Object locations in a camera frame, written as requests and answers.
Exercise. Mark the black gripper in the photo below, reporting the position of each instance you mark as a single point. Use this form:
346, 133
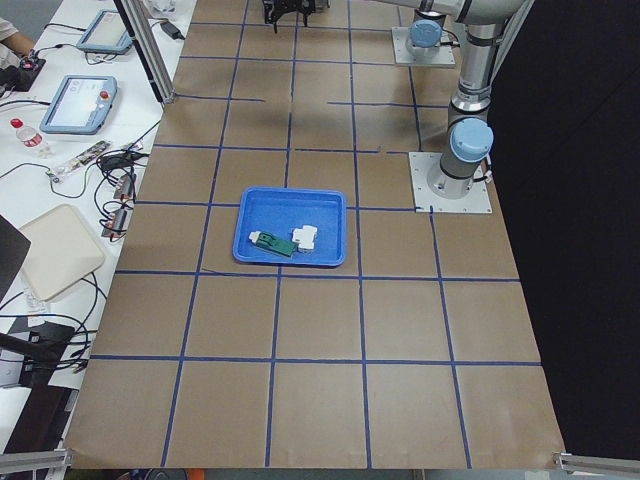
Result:
286, 7

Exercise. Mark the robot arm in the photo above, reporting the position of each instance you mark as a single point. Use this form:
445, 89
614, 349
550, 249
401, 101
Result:
490, 26
425, 41

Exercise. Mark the black power adapter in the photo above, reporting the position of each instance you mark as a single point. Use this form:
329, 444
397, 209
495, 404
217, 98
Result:
172, 31

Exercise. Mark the far teach pendant tablet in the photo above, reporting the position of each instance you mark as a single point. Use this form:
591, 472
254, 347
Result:
106, 34

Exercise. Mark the teach pendant tablet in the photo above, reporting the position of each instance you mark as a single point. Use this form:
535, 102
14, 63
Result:
106, 34
81, 105

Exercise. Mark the blue plastic tray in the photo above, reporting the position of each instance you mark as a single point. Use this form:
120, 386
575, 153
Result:
279, 210

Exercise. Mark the white circuit breaker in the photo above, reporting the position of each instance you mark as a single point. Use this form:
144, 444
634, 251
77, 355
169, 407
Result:
305, 237

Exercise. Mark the near teach pendant tablet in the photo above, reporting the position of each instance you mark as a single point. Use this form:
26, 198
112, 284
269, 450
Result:
81, 105

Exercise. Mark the plastic water bottle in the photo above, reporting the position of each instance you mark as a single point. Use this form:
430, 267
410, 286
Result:
31, 139

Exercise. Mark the beige plastic tray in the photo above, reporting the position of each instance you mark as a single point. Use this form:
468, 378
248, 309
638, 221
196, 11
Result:
63, 250

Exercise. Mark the black laptop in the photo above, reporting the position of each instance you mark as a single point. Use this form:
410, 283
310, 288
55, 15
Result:
14, 247

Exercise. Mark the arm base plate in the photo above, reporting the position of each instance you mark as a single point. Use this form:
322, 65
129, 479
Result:
435, 192
408, 54

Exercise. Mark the aluminium frame post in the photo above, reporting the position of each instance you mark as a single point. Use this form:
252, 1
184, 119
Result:
136, 23

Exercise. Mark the green white switch module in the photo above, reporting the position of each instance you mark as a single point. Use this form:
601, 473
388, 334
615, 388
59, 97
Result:
273, 244

